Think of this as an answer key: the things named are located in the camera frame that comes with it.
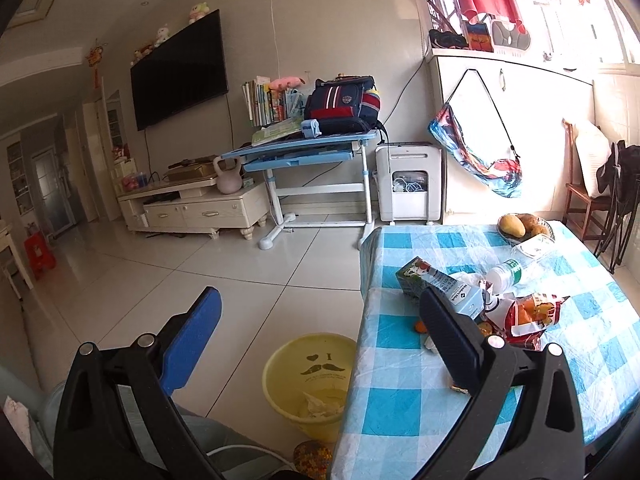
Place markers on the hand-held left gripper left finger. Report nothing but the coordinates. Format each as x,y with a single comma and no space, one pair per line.
195,340

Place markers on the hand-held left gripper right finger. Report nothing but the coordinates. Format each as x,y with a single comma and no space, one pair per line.
450,345

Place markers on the orange carrot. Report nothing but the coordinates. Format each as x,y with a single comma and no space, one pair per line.
419,327

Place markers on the green juice carton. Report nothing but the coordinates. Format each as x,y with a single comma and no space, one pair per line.
445,287

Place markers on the orange red snack wrapper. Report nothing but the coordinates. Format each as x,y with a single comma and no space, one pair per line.
535,310

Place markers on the yellow plastic waste bin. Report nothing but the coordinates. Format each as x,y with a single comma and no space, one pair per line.
285,385

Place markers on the colourful printed shoulder bag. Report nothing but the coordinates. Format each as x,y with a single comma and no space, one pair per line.
465,150

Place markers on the white crumpled tissue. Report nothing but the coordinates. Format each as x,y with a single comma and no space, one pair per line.
472,277

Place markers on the blue white checked tablecloth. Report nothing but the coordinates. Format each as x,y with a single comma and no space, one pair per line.
400,400

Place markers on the clear plastic bottle green label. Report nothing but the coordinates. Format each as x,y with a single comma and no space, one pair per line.
515,270

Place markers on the white television cabinet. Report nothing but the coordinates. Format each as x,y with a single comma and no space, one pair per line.
200,210

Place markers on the yellow mango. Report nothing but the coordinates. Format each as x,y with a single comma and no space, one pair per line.
512,226

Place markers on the crumpled paper in bin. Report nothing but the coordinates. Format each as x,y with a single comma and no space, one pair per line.
320,406

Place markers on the brown round fruit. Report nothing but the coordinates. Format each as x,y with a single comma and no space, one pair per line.
529,220
540,231

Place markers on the fruit bowl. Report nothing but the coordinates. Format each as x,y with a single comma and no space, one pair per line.
547,230

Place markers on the pink kettlebell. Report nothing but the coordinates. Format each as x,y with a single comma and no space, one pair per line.
229,180

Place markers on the speckled round object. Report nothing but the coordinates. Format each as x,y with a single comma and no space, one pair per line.
312,457

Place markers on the brown flat box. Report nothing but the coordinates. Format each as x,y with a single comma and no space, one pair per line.
190,170

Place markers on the red plastic stool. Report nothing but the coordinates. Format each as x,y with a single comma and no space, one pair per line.
39,255

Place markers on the white air purifier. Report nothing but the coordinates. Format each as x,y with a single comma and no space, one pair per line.
407,160

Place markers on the wooden chair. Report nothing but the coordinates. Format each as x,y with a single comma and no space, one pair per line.
582,205

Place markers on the white side table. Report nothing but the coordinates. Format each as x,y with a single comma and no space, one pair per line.
10,255

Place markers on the glass door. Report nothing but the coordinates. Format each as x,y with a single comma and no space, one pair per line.
52,190

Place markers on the blue study desk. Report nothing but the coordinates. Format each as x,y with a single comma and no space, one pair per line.
300,149

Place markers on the open green booklet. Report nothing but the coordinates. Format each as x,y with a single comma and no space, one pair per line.
275,132

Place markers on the white pillow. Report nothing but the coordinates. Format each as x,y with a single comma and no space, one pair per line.
592,157

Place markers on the black folding chair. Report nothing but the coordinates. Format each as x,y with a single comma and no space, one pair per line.
625,180

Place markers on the light blue small container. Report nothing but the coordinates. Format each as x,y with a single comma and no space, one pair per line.
310,128

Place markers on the row of books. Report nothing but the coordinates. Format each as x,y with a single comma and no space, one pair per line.
262,102

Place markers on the black flat television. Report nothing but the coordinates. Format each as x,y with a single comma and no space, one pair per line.
180,75

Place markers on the navy red backpack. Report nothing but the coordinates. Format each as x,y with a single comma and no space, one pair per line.
340,102

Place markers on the pink plush toy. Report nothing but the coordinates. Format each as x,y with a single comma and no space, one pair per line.
285,83

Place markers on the brown plush toy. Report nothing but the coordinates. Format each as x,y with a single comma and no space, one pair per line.
142,52

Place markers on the black shoes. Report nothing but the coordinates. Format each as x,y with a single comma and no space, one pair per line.
447,39

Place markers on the grey white cushion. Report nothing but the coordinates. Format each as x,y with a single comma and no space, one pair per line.
510,35

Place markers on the green white plush toy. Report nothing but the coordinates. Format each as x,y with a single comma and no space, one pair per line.
198,11

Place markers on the red wall decoration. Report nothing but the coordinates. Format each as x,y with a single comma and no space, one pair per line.
95,57

